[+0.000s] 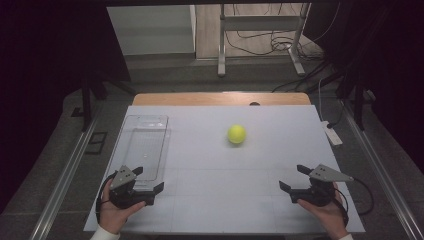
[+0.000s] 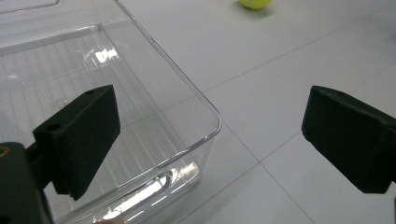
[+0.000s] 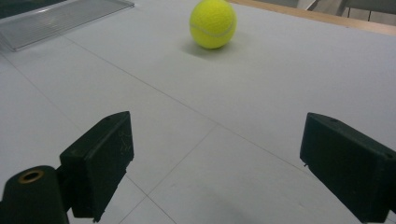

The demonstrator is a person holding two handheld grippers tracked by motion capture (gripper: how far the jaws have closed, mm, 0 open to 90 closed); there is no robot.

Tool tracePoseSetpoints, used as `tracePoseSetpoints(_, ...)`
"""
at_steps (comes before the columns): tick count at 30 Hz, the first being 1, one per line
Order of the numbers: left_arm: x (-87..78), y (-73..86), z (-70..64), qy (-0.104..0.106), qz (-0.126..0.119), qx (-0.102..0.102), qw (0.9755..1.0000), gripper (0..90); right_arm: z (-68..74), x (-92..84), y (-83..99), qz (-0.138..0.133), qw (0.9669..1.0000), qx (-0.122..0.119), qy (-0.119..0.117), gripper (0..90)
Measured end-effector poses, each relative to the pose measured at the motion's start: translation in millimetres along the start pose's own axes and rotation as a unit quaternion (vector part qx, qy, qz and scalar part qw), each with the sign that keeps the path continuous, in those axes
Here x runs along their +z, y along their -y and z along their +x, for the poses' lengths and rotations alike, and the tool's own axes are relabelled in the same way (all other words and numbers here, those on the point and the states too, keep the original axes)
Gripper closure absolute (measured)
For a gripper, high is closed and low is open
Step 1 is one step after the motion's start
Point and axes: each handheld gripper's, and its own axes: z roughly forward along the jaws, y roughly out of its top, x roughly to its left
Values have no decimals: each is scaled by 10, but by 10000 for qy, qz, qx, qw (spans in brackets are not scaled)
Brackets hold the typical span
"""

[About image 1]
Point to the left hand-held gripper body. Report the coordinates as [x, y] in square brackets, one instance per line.
[124, 178]

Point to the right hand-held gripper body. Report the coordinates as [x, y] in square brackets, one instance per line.
[321, 186]

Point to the clear plastic container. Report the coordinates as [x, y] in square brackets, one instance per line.
[146, 143]

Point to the yellow tennis ball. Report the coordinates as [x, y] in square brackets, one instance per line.
[236, 134]

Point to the person's right hand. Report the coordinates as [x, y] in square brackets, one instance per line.
[328, 216]

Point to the person's left hand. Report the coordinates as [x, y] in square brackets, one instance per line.
[115, 216]

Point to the white power strip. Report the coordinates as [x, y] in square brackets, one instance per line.
[332, 135]

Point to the white board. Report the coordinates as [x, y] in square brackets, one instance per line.
[233, 186]

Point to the black stand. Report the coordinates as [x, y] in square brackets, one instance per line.
[87, 100]
[358, 100]

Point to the wooden table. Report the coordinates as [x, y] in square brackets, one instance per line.
[200, 99]

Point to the dark curtain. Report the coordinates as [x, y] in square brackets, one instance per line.
[40, 66]
[393, 60]

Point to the white cabinet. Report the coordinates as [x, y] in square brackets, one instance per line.
[150, 30]

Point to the aluminium rail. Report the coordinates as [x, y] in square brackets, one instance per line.
[63, 186]
[383, 180]

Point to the grey metal desk frame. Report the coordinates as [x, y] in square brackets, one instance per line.
[256, 23]

